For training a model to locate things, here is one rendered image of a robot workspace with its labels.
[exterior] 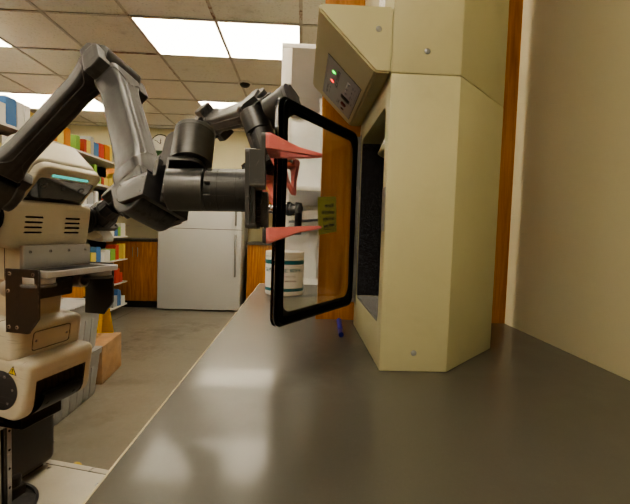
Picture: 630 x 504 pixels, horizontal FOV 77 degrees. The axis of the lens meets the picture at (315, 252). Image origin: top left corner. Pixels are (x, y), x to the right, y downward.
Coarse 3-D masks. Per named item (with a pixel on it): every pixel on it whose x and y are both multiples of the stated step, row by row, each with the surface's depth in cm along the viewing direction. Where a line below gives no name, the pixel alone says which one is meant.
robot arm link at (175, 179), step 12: (168, 156) 53; (180, 156) 53; (168, 168) 52; (180, 168) 52; (192, 168) 52; (204, 168) 52; (168, 180) 50; (180, 180) 50; (192, 180) 50; (168, 192) 50; (180, 192) 50; (192, 192) 50; (204, 192) 51; (168, 204) 51; (180, 204) 51; (192, 204) 51
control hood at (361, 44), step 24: (336, 24) 61; (360, 24) 61; (384, 24) 61; (336, 48) 66; (360, 48) 61; (384, 48) 61; (360, 72) 66; (384, 72) 62; (360, 96) 74; (360, 120) 88
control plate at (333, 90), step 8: (328, 56) 71; (328, 64) 74; (336, 64) 71; (328, 72) 78; (336, 72) 74; (344, 72) 71; (328, 80) 81; (336, 80) 77; (344, 80) 74; (352, 80) 71; (328, 88) 85; (336, 88) 81; (344, 88) 77; (352, 88) 74; (328, 96) 89; (336, 96) 84; (344, 96) 80; (352, 96) 77; (336, 104) 89; (352, 104) 80; (344, 112) 88
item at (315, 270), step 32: (288, 128) 69; (320, 128) 78; (288, 160) 70; (320, 160) 79; (352, 160) 91; (288, 192) 70; (320, 192) 79; (288, 224) 71; (320, 224) 80; (288, 256) 71; (320, 256) 81; (288, 288) 72; (320, 288) 81
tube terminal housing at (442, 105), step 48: (432, 0) 61; (480, 0) 65; (432, 48) 61; (480, 48) 67; (384, 96) 66; (432, 96) 62; (480, 96) 68; (432, 144) 62; (480, 144) 69; (432, 192) 63; (480, 192) 70; (384, 240) 63; (432, 240) 63; (480, 240) 72; (384, 288) 63; (432, 288) 63; (480, 288) 73; (384, 336) 64; (432, 336) 64; (480, 336) 74
